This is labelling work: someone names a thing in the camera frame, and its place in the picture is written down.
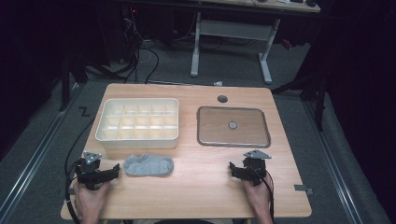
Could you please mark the white-legged wooden desk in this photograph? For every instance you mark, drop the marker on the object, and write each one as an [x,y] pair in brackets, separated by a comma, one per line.
[233,29]

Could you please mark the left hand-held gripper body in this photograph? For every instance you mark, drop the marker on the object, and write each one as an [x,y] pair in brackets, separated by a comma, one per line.
[88,172]

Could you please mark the black object on desk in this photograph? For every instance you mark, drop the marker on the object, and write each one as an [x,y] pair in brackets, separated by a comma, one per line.
[311,2]

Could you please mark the black stand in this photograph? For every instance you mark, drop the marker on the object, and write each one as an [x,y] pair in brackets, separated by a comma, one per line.
[314,90]
[65,84]

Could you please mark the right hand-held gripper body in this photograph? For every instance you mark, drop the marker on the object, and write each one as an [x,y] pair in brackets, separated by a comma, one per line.
[256,169]

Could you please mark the cream compartment organizer box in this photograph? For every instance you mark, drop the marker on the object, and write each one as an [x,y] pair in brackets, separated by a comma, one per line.
[109,137]

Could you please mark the white plug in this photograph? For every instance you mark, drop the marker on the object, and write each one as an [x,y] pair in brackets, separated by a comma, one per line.
[218,83]

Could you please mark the person's left hand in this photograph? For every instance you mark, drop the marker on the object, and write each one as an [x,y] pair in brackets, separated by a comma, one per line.
[90,200]

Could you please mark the person's right hand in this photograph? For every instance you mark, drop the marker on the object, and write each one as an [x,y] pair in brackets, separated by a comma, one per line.
[260,199]

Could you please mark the grey sock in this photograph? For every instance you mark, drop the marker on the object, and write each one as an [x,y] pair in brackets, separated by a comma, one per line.
[148,165]

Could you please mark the grey tape piece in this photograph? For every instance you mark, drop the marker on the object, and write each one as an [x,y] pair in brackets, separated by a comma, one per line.
[302,188]

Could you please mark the red object under desk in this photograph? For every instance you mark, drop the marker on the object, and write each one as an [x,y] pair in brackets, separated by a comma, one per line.
[287,44]

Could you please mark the metal floor rail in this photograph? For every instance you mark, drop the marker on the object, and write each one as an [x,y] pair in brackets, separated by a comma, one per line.
[336,168]
[34,158]

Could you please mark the clear rectangular lid with knob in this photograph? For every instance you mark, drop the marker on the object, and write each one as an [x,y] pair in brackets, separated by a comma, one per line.
[218,130]

